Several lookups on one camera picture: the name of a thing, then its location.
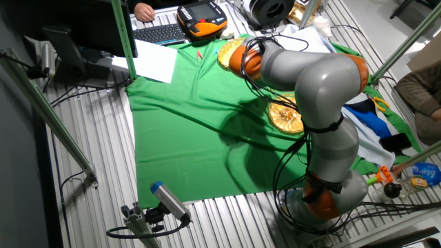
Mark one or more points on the red plastic clamp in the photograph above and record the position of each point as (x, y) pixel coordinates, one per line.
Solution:
(199, 55)

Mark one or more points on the silver cylindrical camera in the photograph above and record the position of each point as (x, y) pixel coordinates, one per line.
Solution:
(48, 59)

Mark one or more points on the white crumpled bag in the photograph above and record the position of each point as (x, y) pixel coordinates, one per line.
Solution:
(322, 27)

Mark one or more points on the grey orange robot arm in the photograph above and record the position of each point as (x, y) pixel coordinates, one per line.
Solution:
(324, 86)

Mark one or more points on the blue plastic bag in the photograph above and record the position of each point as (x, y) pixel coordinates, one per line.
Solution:
(429, 173)

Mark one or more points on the black monitor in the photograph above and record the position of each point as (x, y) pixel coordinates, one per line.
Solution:
(86, 24)

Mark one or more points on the black keyboard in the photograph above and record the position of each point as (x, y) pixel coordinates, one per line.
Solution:
(160, 34)

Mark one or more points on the black phone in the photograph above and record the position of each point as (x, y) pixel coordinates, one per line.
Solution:
(396, 142)

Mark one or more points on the orange black teach pendant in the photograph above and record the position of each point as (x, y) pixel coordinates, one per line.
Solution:
(203, 20)

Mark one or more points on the blue cloth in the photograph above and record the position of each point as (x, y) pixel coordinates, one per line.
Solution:
(373, 124)

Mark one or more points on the person in brown sweater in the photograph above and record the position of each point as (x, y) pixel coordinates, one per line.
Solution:
(420, 93)

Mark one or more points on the black metal bar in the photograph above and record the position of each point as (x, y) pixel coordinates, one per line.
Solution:
(399, 239)

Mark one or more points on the brown cardboard sheet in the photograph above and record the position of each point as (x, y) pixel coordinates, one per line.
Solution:
(427, 56)

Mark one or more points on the green frame post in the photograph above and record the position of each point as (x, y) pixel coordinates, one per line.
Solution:
(44, 110)
(418, 156)
(406, 43)
(308, 13)
(124, 38)

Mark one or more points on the green table cloth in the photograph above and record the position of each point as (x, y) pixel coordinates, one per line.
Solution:
(179, 148)

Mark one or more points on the white round object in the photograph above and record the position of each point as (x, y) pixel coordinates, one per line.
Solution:
(227, 33)

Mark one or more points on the aluminium camera mount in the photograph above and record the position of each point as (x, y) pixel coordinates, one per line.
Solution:
(138, 224)

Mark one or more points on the person's bare hand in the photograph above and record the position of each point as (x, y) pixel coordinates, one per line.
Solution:
(144, 12)

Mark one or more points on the clear bottle black cap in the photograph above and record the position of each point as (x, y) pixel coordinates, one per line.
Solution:
(392, 190)

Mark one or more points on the blue plastic clamp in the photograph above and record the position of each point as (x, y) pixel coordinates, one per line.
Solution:
(215, 52)

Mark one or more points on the gold foil package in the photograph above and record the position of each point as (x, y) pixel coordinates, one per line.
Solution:
(297, 14)

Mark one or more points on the orange green plastic tool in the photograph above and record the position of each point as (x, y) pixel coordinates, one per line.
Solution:
(383, 175)

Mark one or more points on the black filament spool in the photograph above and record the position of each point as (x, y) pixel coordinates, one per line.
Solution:
(272, 12)

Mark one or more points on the yellow wicker basket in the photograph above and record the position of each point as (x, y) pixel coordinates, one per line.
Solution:
(284, 118)
(227, 51)

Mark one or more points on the silver camera blue cap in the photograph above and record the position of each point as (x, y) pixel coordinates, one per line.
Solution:
(169, 199)

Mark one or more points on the white paper sheet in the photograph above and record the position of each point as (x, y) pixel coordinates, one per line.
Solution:
(153, 62)

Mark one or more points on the black chair base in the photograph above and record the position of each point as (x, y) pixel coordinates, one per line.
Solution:
(406, 5)

